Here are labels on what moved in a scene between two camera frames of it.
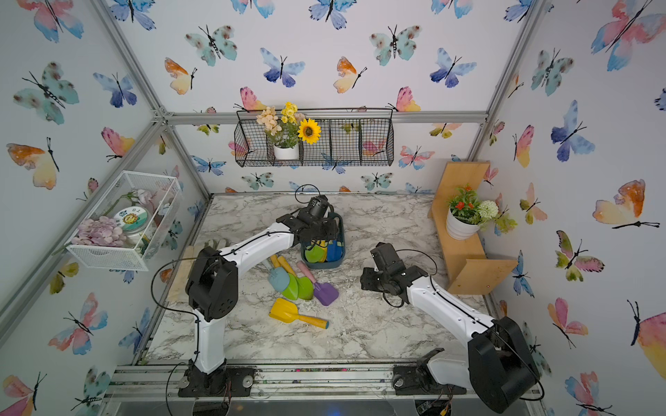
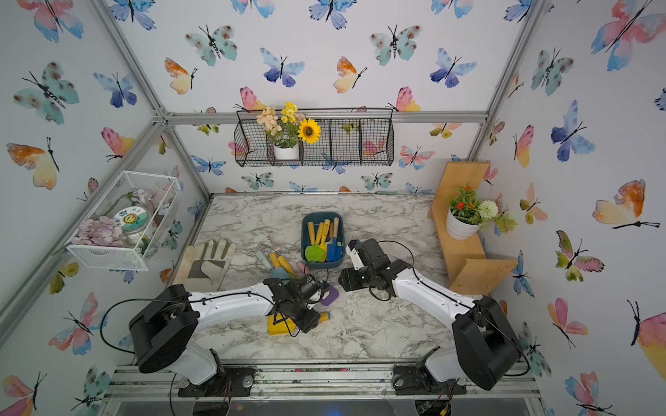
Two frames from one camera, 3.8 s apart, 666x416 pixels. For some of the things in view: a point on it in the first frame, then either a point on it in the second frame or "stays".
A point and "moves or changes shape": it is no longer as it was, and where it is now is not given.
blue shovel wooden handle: [335, 252] stays
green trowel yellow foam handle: [314, 255] stays
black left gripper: [332, 231] → [311, 323]
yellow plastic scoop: [287, 311] moves or changes shape
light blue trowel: [278, 276] stays
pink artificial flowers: [101, 231] stays
